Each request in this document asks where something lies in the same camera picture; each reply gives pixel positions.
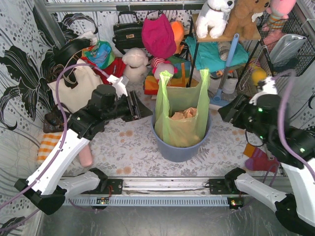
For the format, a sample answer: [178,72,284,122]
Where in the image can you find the blue lint roller mop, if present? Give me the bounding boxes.
[209,33,240,111]

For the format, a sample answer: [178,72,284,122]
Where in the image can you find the green trash bag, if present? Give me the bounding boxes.
[154,69,210,148]

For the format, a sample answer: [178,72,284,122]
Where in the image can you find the blue trash bin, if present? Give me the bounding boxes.
[151,112,212,163]

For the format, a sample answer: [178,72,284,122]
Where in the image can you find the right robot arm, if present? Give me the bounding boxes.
[218,94,315,236]

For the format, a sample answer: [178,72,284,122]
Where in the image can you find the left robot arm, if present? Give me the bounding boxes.
[15,85,153,215]

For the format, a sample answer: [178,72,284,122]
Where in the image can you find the cream canvas tote bag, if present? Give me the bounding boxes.
[47,58,104,112]

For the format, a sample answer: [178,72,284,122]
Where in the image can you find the rainbow striped bag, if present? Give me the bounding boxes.
[143,56,191,95]

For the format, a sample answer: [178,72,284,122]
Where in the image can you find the magenta cloth bag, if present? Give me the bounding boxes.
[141,13,176,59]

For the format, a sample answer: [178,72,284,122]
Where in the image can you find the white sneakers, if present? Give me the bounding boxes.
[209,70,238,94]

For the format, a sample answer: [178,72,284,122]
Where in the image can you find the crumpled brown paper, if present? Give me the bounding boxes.
[171,107,197,120]

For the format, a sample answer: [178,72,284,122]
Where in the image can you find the red cloth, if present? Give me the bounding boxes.
[95,57,126,84]

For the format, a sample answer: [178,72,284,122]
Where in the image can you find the yellow plush toy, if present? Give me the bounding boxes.
[251,66,268,86]

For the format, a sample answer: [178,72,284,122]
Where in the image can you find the pink faced plush doll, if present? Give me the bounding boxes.
[151,57,178,81]

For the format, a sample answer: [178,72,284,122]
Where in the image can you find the white plush lamb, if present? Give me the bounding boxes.
[122,48,149,83]

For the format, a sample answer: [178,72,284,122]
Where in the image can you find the teal folded cloth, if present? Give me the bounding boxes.
[194,42,249,73]

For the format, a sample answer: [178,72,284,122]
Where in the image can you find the colourful printed cloth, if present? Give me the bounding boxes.
[81,41,115,69]

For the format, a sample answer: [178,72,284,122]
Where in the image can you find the grey patterned small pillow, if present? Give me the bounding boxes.
[218,41,231,61]

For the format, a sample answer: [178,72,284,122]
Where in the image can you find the black leather handbag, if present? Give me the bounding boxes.
[112,11,145,55]

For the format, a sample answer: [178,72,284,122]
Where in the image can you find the orange checkered cloth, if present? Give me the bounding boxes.
[36,132,62,165]

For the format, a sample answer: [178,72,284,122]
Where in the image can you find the wooden shelf rack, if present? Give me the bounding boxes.
[186,13,263,91]

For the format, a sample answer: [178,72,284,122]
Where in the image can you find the silver foil pouch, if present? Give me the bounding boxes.
[269,34,307,64]

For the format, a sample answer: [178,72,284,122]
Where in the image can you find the brown plush bear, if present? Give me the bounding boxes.
[223,0,271,40]

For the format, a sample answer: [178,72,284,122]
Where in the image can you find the orange plush toy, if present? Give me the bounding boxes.
[170,21,185,54]

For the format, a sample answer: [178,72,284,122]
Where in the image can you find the white plush dog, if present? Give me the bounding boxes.
[196,0,235,39]

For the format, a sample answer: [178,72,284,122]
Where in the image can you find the pink plush toy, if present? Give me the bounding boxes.
[261,0,296,45]

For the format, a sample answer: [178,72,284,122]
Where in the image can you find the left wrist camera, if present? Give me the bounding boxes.
[107,75,129,98]

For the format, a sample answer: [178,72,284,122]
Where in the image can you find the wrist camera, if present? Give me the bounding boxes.
[249,76,278,105]
[107,75,129,98]

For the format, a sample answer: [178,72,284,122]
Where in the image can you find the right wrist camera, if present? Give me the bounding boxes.
[249,76,278,105]

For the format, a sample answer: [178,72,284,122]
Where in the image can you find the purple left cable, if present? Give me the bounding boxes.
[0,63,109,232]

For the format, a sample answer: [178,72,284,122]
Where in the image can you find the black wire basket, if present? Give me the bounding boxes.
[257,11,315,76]

